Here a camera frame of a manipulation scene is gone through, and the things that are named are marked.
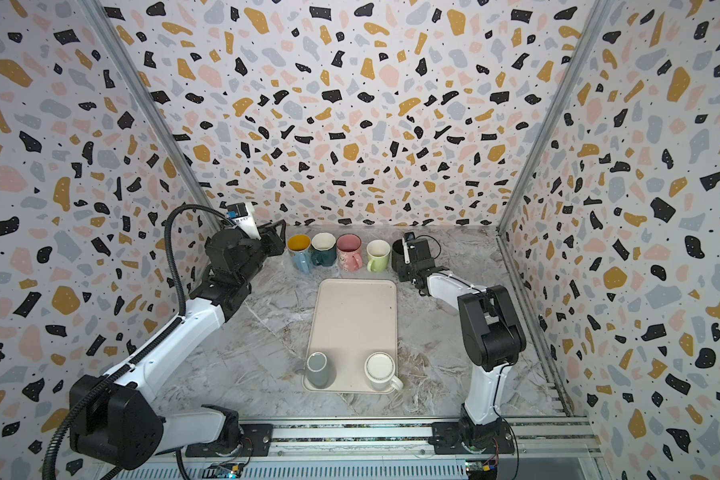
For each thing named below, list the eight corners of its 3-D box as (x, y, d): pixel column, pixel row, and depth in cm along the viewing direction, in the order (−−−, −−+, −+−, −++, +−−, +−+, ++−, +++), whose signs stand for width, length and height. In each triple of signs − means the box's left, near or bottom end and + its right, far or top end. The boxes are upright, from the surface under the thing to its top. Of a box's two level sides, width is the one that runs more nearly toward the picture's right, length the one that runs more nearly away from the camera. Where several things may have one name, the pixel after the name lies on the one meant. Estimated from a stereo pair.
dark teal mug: (314, 272, 110) (309, 250, 101) (317, 254, 116) (313, 232, 107) (336, 272, 110) (332, 250, 101) (338, 254, 116) (335, 232, 107)
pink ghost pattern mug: (337, 278, 109) (334, 257, 99) (340, 255, 116) (337, 233, 106) (362, 279, 109) (361, 257, 99) (363, 255, 116) (362, 233, 106)
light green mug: (366, 279, 107) (365, 262, 100) (367, 256, 114) (366, 239, 107) (389, 279, 107) (391, 263, 100) (389, 256, 114) (390, 239, 107)
